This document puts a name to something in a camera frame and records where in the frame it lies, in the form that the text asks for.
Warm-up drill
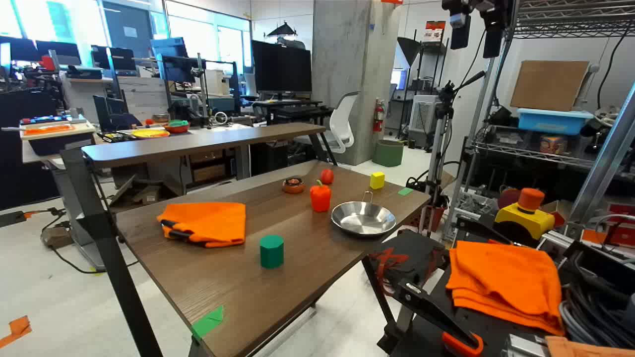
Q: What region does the aluminium frame bar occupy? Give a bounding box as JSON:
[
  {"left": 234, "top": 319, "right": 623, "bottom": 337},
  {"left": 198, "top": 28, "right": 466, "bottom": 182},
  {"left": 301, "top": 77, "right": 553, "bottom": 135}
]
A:
[{"left": 569, "top": 81, "right": 635, "bottom": 226}]

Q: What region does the black overhead camera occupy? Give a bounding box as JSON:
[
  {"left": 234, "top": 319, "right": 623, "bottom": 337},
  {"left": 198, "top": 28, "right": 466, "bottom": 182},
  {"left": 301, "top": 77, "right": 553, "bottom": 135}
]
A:
[
  {"left": 440, "top": 0, "right": 472, "bottom": 51},
  {"left": 478, "top": 0, "right": 514, "bottom": 59}
]

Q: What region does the blue plastic bin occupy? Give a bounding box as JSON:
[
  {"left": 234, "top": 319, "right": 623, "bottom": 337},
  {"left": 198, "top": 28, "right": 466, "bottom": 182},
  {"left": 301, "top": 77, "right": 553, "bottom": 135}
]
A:
[{"left": 516, "top": 107, "right": 595, "bottom": 137}]

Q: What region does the crumpled orange cloth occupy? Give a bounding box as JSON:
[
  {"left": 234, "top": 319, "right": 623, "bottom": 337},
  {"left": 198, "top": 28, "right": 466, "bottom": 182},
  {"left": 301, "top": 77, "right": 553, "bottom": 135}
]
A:
[{"left": 155, "top": 200, "right": 250, "bottom": 250}]

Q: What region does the orange cup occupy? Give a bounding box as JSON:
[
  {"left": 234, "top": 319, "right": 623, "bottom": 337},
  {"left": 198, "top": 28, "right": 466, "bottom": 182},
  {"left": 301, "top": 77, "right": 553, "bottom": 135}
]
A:
[{"left": 307, "top": 182, "right": 333, "bottom": 214}]

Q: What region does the large green tape patch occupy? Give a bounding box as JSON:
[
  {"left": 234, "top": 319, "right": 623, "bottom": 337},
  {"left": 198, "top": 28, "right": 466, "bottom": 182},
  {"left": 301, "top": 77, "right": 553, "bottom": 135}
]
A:
[{"left": 190, "top": 305, "right": 228, "bottom": 343}]

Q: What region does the silver metal bowl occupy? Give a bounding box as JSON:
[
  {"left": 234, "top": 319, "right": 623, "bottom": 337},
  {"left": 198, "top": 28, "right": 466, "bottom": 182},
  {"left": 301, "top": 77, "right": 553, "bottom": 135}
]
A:
[{"left": 329, "top": 200, "right": 399, "bottom": 238}]

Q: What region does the grey concrete pillar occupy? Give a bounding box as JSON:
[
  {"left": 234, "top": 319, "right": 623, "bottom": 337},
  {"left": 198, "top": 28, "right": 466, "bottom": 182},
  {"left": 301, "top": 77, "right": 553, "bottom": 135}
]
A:
[{"left": 311, "top": 0, "right": 403, "bottom": 166}]

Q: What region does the yellow emergency stop button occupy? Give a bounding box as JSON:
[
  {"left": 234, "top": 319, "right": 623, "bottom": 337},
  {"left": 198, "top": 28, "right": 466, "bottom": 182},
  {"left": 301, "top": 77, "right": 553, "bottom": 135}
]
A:
[{"left": 492, "top": 186, "right": 557, "bottom": 242}]

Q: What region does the green storage bin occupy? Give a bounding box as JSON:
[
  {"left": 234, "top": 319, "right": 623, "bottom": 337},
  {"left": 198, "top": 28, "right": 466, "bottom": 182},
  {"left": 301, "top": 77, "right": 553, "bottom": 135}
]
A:
[{"left": 373, "top": 139, "right": 405, "bottom": 168}]

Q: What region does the green cylinder block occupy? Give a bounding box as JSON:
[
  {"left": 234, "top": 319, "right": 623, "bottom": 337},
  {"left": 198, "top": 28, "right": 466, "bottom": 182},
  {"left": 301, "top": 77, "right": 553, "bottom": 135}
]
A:
[{"left": 258, "top": 232, "right": 286, "bottom": 272}]

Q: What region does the black computer monitor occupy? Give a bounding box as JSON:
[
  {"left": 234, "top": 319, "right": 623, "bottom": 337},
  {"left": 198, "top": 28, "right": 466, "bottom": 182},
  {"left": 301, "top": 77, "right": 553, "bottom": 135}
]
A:
[{"left": 250, "top": 40, "right": 313, "bottom": 95}]

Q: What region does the black orange clamp stand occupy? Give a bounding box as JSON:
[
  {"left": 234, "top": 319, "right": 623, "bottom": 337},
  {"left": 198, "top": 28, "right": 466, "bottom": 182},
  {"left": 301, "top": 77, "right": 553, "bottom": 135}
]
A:
[{"left": 361, "top": 230, "right": 488, "bottom": 357}]

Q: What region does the black camera tripod stand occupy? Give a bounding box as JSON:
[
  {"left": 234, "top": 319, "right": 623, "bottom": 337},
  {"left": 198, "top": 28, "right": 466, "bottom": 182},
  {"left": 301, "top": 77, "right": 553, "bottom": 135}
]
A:
[{"left": 423, "top": 69, "right": 488, "bottom": 234}]

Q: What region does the red fire extinguisher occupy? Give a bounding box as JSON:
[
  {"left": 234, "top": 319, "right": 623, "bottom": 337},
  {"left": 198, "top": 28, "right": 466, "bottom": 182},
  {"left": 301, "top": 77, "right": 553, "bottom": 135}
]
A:
[{"left": 371, "top": 97, "right": 387, "bottom": 135}]

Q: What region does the metal wire shelf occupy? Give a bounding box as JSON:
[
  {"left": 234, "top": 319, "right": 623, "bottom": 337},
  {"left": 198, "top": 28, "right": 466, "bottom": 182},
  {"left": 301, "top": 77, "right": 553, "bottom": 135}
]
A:
[{"left": 440, "top": 121, "right": 635, "bottom": 246}]

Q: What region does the black floor cable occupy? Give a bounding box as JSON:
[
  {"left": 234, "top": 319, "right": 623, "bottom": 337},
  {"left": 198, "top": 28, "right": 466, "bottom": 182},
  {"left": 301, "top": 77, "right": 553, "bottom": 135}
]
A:
[{"left": 38, "top": 206, "right": 141, "bottom": 276}]

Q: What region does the red bowl with green lid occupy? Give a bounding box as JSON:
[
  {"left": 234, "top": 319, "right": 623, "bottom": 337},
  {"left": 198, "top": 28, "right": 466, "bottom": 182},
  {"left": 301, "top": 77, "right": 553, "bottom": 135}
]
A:
[{"left": 165, "top": 117, "right": 192, "bottom": 137}]

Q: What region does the folded orange cloth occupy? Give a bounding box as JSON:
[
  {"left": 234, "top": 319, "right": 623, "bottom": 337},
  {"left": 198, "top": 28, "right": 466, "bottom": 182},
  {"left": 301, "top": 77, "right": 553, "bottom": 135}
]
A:
[{"left": 444, "top": 238, "right": 565, "bottom": 337}]

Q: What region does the black cable bundle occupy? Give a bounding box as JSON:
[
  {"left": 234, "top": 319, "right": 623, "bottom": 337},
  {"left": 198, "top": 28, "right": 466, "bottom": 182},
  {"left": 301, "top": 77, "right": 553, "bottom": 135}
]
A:
[{"left": 557, "top": 256, "right": 635, "bottom": 349}]

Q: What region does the small orange bowl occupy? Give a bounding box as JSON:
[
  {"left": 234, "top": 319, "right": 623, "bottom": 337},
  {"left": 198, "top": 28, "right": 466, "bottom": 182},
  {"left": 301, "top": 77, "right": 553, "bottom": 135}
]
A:
[{"left": 280, "top": 174, "right": 305, "bottom": 196}]

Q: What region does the brown cardboard board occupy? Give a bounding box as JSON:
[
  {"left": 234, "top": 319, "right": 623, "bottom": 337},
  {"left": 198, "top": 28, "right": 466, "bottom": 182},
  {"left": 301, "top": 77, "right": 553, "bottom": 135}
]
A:
[{"left": 508, "top": 59, "right": 591, "bottom": 113}]

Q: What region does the long wooden side table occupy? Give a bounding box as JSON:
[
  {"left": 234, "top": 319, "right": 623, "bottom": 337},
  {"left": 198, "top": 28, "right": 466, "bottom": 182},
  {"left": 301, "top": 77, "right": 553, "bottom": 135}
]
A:
[{"left": 59, "top": 121, "right": 339, "bottom": 357}]

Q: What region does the yellow block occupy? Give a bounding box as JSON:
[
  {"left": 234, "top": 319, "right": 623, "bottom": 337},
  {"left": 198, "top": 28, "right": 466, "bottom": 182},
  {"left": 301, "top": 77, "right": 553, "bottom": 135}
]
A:
[{"left": 367, "top": 170, "right": 389, "bottom": 192}]

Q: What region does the yellow flat item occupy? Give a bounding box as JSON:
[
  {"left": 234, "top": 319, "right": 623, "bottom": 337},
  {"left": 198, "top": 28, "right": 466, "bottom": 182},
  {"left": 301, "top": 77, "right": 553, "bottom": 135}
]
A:
[{"left": 129, "top": 125, "right": 172, "bottom": 141}]

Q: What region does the orange floor tape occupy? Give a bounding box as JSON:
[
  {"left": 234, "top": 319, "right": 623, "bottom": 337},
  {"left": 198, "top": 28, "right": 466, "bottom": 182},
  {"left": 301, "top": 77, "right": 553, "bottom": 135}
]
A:
[{"left": 0, "top": 313, "right": 34, "bottom": 351}]

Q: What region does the orange tray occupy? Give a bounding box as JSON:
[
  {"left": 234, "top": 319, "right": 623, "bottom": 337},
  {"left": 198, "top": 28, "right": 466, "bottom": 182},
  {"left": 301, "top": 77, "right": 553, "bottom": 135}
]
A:
[{"left": 18, "top": 119, "right": 97, "bottom": 143}]

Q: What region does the white office chair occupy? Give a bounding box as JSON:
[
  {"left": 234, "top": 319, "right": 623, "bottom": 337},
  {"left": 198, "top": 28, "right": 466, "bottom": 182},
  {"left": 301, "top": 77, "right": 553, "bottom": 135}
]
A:
[{"left": 325, "top": 91, "right": 361, "bottom": 157}]

